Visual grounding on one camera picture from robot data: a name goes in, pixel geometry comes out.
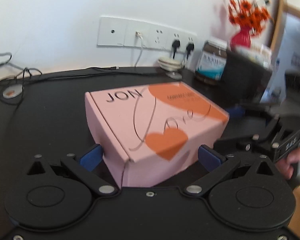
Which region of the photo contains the pink cardboard box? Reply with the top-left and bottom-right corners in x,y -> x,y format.
85,82 -> 229,187

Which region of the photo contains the person right hand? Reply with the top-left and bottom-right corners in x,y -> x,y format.
275,147 -> 300,180

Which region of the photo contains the black appliance cabinet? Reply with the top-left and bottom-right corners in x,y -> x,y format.
220,50 -> 273,102

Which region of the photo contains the brown fish oil bottle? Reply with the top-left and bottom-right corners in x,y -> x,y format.
195,37 -> 227,85

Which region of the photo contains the clear wrapped packet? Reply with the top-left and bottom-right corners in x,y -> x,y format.
234,46 -> 270,67

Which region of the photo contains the cotton swab box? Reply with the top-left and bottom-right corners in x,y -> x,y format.
250,43 -> 272,68

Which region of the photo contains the red ribbed vase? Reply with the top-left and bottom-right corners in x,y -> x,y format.
230,27 -> 251,49

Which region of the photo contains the orange flower bouquet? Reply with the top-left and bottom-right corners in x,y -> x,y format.
228,0 -> 274,37

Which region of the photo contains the silver desk grommet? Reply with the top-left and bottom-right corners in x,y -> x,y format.
2,84 -> 24,99

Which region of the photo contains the black wall plug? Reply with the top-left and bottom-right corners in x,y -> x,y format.
186,42 -> 194,60
172,39 -> 180,59

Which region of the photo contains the black tangled cable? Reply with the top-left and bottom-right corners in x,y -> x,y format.
0,52 -> 43,111

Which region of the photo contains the white charging cable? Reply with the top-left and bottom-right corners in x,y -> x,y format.
134,31 -> 145,68

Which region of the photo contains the white wall socket strip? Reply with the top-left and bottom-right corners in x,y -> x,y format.
97,16 -> 197,53

